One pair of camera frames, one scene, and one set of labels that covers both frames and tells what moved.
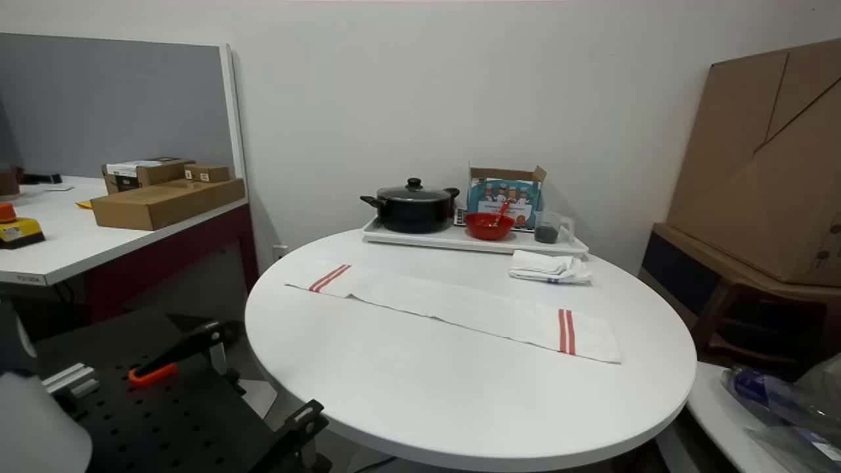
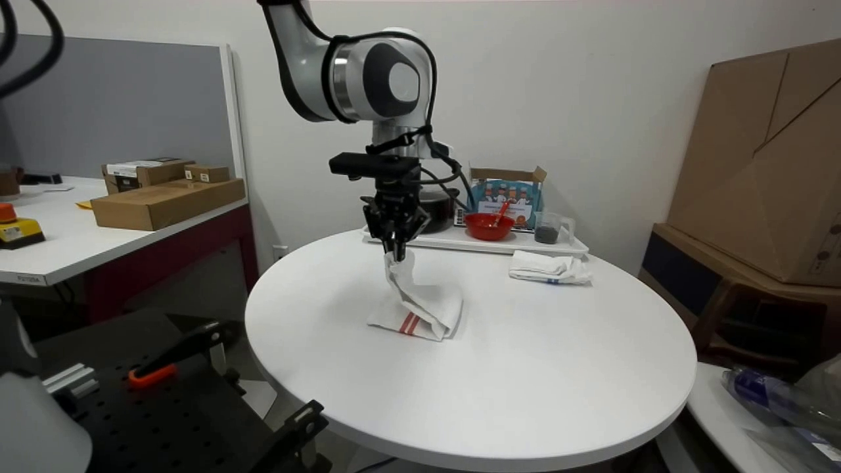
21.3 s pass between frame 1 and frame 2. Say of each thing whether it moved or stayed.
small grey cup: stayed
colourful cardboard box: stayed
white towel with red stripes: moved
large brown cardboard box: stayed
